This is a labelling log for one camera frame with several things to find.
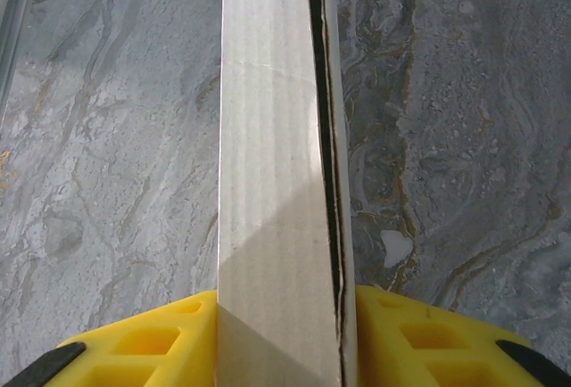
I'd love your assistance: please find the white paper box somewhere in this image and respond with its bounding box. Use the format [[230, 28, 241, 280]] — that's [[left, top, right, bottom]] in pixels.
[[215, 0, 360, 387]]

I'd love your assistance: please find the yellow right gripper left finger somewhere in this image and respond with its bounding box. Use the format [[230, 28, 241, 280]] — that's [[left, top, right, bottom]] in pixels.
[[12, 289, 219, 387]]

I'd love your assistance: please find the aluminium side rail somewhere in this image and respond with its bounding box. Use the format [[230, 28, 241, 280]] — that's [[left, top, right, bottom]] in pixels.
[[0, 0, 44, 98]]

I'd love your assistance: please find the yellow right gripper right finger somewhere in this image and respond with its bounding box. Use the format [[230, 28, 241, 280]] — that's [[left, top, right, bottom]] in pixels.
[[354, 284, 571, 387]]

